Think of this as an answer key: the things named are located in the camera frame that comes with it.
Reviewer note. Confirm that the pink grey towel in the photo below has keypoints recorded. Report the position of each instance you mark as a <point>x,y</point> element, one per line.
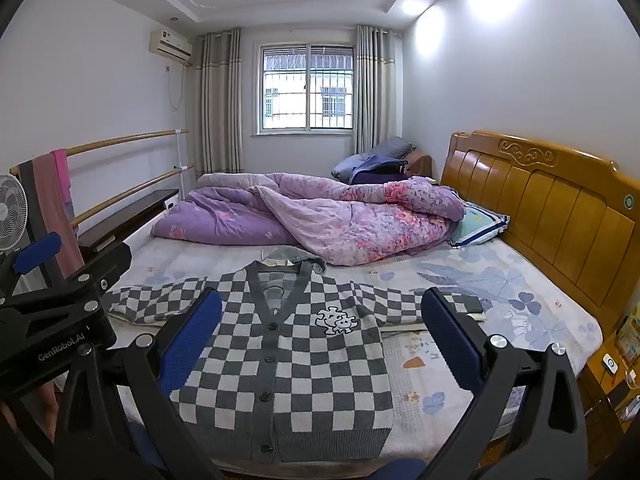
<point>50,200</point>

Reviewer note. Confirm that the grey hooded garment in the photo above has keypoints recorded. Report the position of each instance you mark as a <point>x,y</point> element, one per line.
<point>295,256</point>

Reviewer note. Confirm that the wooden headboard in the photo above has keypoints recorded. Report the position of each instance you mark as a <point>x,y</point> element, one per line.
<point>550,210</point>

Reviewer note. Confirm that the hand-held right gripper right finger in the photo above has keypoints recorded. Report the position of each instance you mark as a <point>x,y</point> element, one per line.
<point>452,342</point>

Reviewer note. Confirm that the wooden wall rail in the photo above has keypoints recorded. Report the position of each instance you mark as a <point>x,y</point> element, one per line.
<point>120,140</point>
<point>135,187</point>

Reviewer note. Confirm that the white electric fan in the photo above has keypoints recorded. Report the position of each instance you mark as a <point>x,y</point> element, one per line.
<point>12,212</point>

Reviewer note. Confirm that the beige grey curtain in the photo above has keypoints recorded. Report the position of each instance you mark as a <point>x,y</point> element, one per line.
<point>375,95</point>
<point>220,105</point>

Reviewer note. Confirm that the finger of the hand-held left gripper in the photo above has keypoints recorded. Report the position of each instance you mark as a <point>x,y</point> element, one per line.
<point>37,255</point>
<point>107,265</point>

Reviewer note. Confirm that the wooden nightstand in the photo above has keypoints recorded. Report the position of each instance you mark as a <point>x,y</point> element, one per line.
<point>421,162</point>

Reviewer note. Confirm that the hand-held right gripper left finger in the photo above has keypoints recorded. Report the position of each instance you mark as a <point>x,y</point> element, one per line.
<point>192,342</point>

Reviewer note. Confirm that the white rail post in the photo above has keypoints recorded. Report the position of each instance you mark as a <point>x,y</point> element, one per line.
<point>178,170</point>

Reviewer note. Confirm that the wooden bedside table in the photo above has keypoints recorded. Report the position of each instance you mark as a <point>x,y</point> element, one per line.
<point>607,400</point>

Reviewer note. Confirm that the dark blue bedding pile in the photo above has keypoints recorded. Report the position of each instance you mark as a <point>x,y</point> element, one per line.
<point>375,160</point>

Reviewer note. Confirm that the white fluffy blanket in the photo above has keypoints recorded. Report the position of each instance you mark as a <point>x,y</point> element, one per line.
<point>505,300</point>

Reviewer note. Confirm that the white air conditioner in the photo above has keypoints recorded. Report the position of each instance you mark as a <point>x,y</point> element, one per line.
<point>170,46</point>

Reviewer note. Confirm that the barred window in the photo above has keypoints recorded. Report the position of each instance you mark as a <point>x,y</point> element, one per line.
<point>305,87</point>

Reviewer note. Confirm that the dark wooden footboard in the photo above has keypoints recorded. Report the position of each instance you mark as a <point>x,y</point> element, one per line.
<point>125,215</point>

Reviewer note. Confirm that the blue striped pillow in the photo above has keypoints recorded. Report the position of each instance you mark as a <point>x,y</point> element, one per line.
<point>477,225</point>

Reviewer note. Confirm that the grey white checkered blanket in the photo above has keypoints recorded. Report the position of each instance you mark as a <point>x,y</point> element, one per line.
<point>300,365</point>

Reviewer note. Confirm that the purple floral quilt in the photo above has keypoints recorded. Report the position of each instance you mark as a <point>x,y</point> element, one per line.
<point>350,220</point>

